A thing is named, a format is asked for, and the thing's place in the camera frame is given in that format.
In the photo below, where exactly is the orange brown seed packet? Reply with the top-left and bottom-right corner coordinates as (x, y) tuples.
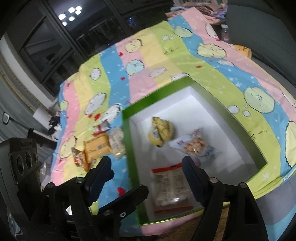
(71, 147), (90, 172)

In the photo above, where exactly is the white cylinder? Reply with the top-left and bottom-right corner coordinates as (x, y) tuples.
(33, 109), (48, 121)

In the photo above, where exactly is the striped cartoon printed blanket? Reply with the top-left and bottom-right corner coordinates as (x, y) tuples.
(50, 7), (296, 237)

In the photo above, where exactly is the yellow snack packet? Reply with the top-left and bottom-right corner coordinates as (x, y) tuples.
(148, 116), (177, 147)

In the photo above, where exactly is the white red-edged snack packet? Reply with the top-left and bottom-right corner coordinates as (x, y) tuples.
(151, 163), (195, 214)

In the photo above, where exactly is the yellow bag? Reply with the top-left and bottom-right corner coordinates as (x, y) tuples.
(231, 44), (252, 59)

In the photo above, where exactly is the green cardboard box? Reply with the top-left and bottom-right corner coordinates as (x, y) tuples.
(122, 76), (269, 226)

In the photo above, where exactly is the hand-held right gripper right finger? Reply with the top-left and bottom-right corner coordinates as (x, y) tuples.
(182, 156), (269, 241)

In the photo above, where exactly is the white flake snack packet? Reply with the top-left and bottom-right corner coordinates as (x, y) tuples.
(168, 127), (221, 161)

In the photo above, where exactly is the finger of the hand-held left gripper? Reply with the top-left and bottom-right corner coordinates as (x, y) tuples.
(98, 185), (149, 221)

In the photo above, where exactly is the orange snack packet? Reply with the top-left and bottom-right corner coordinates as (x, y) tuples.
(83, 133), (114, 161)

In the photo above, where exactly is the clear cracker packet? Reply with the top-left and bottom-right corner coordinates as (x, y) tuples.
(108, 127), (127, 159)

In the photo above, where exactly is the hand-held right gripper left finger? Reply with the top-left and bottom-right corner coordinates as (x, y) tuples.
(30, 156), (115, 241)

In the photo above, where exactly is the dark clothes pile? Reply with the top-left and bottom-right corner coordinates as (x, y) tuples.
(47, 111), (63, 140)

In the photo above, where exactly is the plastic bottle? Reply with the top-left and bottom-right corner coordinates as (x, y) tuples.
(220, 24), (231, 43)

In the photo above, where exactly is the pile of folded clothes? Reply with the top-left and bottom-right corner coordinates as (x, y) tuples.
(165, 0), (228, 25)

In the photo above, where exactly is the red white snack packet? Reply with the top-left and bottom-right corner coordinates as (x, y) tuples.
(93, 122), (110, 137)

